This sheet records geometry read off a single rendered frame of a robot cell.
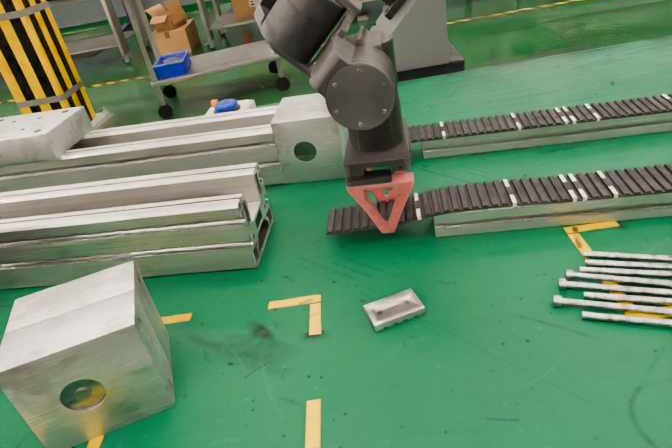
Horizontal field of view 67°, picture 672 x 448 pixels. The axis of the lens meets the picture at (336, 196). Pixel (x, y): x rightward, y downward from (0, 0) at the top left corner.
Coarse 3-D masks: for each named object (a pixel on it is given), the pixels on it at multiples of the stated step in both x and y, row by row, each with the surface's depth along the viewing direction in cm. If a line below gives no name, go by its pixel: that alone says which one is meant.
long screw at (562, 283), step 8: (560, 280) 46; (560, 288) 46; (576, 288) 46; (584, 288) 45; (592, 288) 45; (600, 288) 45; (608, 288) 45; (616, 288) 44; (624, 288) 44; (632, 288) 44; (640, 288) 44; (648, 288) 44; (656, 288) 44
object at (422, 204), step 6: (426, 192) 58; (414, 198) 58; (420, 198) 58; (426, 198) 57; (414, 204) 58; (420, 204) 57; (426, 204) 56; (414, 210) 57; (420, 210) 56; (426, 210) 55; (420, 216) 55; (426, 216) 55; (432, 216) 55
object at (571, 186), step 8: (560, 176) 56; (568, 176) 56; (560, 184) 55; (568, 184) 55; (576, 184) 54; (568, 192) 53; (576, 192) 53; (584, 192) 53; (576, 200) 52; (584, 200) 52
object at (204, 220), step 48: (48, 192) 64; (96, 192) 62; (144, 192) 61; (192, 192) 61; (240, 192) 60; (0, 240) 58; (48, 240) 58; (96, 240) 56; (144, 240) 56; (192, 240) 55; (240, 240) 55; (0, 288) 62
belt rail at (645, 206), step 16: (496, 208) 54; (512, 208) 54; (528, 208) 53; (544, 208) 53; (560, 208) 53; (576, 208) 53; (592, 208) 53; (608, 208) 53; (624, 208) 53; (640, 208) 53; (656, 208) 52; (448, 224) 56; (464, 224) 56; (480, 224) 55; (496, 224) 55; (512, 224) 55; (528, 224) 54; (544, 224) 54; (560, 224) 54
